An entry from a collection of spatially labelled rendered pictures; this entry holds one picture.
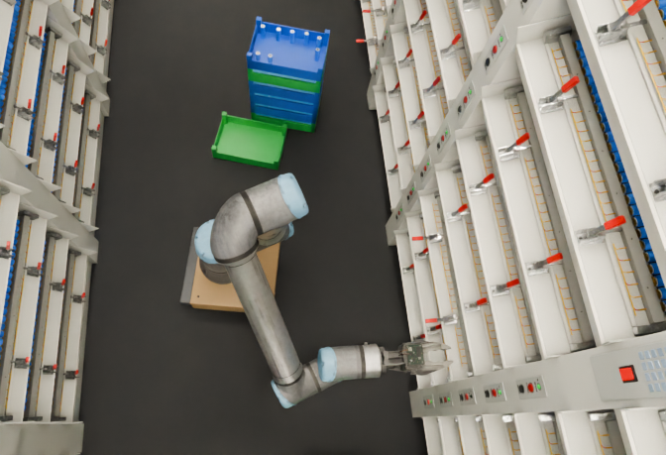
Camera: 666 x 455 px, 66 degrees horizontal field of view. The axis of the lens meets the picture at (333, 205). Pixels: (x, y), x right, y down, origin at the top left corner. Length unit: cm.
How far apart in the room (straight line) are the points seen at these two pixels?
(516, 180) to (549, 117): 20
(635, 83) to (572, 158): 20
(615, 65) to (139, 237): 189
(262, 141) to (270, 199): 122
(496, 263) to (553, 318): 26
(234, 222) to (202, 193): 112
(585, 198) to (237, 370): 151
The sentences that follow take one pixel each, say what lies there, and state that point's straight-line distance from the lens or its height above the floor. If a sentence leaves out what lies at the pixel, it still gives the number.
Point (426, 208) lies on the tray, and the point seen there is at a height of 55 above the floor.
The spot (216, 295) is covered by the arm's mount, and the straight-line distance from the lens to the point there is 204.
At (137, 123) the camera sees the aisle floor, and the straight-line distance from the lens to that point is 257.
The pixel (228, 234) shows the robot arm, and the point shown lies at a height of 96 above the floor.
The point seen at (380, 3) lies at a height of 36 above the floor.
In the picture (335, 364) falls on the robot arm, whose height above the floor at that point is 68.
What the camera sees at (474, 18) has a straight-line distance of 145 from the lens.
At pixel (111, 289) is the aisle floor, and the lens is 228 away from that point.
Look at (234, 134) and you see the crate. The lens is 247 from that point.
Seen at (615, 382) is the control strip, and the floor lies 133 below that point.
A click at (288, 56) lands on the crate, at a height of 40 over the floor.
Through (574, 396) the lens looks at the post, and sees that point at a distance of 106.
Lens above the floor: 212
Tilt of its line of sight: 66 degrees down
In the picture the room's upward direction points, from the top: 15 degrees clockwise
